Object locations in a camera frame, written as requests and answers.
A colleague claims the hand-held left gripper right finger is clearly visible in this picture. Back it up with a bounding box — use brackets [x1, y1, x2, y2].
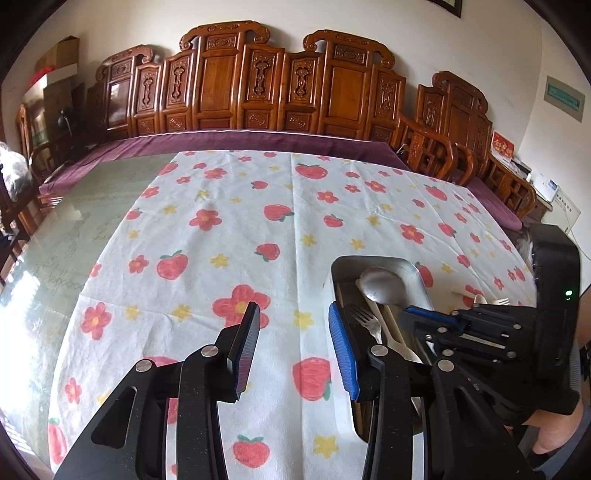
[328, 301, 532, 480]

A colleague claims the short purple seat cushion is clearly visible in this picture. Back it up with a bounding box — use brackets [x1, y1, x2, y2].
[465, 178, 526, 232]

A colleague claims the black desk lamp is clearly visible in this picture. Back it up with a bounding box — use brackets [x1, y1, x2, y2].
[57, 106, 75, 140]

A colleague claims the large carved wooden sofa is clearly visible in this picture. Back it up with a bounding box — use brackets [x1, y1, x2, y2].
[159, 19, 408, 139]

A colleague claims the green wall sign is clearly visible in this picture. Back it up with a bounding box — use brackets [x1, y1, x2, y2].
[542, 75, 587, 124]

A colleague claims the red card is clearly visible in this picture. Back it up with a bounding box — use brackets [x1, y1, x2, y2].
[490, 131, 516, 164]

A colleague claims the metal tray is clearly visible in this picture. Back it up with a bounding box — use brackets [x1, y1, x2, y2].
[330, 255, 437, 440]

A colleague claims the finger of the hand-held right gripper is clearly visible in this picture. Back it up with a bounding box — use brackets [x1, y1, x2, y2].
[400, 304, 539, 345]
[412, 324, 539, 364]

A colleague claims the carved wooden armchair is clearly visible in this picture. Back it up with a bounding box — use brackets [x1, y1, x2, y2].
[392, 70, 496, 186]

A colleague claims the large silver spoon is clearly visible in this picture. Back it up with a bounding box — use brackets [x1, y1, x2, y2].
[359, 267, 408, 346]

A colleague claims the person's right hand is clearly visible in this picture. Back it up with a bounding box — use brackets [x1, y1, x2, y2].
[530, 401, 587, 457]

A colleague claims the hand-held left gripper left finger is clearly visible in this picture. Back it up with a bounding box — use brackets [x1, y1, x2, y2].
[54, 301, 262, 480]

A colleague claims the white box device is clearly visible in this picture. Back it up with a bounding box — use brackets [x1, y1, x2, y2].
[530, 168, 563, 202]

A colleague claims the lattice wooden chair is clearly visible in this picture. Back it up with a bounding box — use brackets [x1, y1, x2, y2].
[481, 151, 539, 221]

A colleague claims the white paper board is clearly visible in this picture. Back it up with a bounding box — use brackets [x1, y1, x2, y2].
[551, 189, 581, 232]

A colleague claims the dark wooden cabinet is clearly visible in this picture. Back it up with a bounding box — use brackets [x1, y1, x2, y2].
[18, 82, 89, 158]

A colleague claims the stack of cardboard boxes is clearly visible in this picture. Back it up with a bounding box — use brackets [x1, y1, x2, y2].
[34, 36, 81, 87]

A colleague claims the dark wooden chair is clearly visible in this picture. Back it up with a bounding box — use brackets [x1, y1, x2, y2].
[0, 175, 48, 288]

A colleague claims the clear plastic bag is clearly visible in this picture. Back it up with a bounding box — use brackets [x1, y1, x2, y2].
[0, 143, 34, 200]

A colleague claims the long purple seat cushion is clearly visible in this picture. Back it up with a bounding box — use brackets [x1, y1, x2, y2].
[37, 129, 413, 198]

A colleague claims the small carved wooden sofa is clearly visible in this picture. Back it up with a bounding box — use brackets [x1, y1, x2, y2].
[84, 44, 163, 142]

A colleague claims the floral strawberry tablecloth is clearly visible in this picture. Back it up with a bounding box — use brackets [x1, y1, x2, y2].
[46, 150, 539, 480]

